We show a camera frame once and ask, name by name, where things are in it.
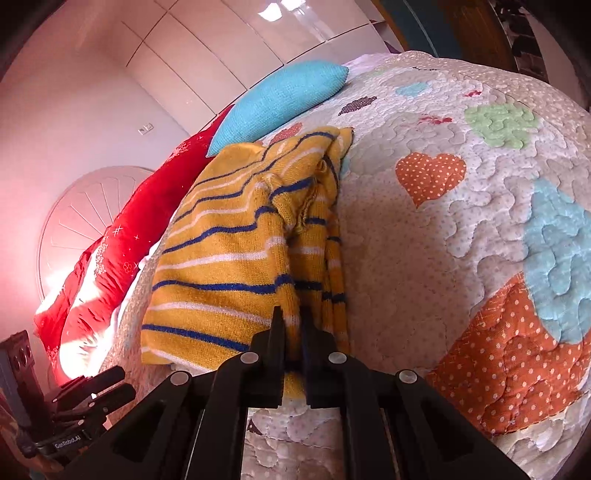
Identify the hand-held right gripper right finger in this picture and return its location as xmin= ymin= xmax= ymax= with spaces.
xmin=300 ymin=307 xmax=529 ymax=480

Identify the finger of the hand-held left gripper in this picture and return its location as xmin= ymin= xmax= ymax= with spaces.
xmin=53 ymin=366 xmax=126 ymax=403
xmin=65 ymin=383 xmax=137 ymax=424

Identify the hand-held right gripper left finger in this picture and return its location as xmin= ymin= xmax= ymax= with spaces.
xmin=60 ymin=305 xmax=284 ymax=480

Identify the yellow striped sweater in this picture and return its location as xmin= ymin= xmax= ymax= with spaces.
xmin=140 ymin=126 xmax=355 ymax=398

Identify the person's left forearm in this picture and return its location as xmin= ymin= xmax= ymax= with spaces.
xmin=0 ymin=401 xmax=61 ymax=480

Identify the white bed sheet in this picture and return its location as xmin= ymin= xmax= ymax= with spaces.
xmin=115 ymin=231 xmax=169 ymax=324

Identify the quilted heart-print bedspread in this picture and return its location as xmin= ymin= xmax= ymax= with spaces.
xmin=108 ymin=50 xmax=591 ymax=480

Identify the white round headboard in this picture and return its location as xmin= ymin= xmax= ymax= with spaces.
xmin=37 ymin=166 xmax=155 ymax=301

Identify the blue pillow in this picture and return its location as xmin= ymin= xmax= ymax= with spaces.
xmin=206 ymin=60 xmax=350 ymax=158

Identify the white glossy wardrobe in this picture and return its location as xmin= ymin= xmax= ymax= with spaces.
xmin=122 ymin=0 xmax=389 ymax=121

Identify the wooden door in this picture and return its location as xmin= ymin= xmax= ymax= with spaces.
xmin=443 ymin=0 xmax=518 ymax=72

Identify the cluttered shelf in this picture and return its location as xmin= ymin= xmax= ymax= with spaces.
xmin=489 ymin=0 xmax=555 ymax=84

